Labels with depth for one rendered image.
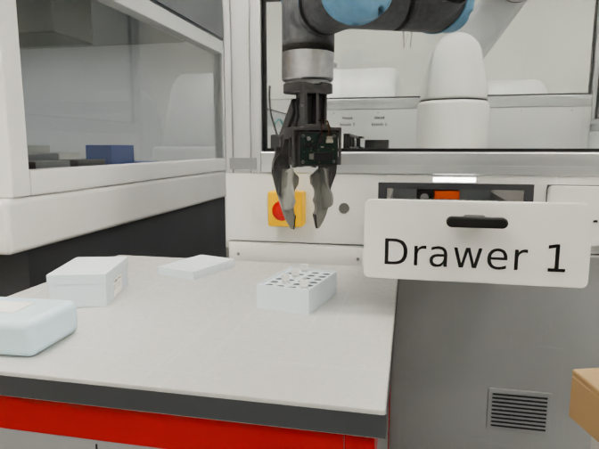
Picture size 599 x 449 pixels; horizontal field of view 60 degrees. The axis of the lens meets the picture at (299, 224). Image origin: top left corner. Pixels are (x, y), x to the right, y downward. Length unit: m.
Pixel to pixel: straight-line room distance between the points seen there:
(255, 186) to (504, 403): 0.68
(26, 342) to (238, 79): 0.67
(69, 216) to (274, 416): 0.80
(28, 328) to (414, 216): 0.50
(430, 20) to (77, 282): 0.62
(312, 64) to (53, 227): 0.67
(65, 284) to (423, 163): 0.68
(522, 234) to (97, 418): 0.56
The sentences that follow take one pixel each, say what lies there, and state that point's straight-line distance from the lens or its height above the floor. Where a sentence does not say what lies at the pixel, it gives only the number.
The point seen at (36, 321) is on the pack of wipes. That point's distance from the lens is 0.68.
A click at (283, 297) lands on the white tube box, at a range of 0.77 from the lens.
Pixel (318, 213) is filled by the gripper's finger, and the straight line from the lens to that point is 0.79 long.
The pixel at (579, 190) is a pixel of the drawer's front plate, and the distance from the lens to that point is 1.08.
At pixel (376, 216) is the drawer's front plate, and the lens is 0.72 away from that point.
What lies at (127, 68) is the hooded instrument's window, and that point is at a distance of 1.49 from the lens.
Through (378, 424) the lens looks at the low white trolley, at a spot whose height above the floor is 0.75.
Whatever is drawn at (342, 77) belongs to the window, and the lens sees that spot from 1.09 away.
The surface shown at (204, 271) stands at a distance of 0.99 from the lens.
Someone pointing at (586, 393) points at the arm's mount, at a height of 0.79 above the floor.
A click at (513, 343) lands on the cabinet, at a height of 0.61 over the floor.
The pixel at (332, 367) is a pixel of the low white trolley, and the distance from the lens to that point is 0.59.
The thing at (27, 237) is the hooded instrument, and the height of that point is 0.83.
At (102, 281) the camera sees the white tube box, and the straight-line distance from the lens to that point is 0.84.
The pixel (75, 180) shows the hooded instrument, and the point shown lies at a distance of 1.24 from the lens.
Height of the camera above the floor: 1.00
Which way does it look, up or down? 9 degrees down
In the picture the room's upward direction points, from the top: straight up
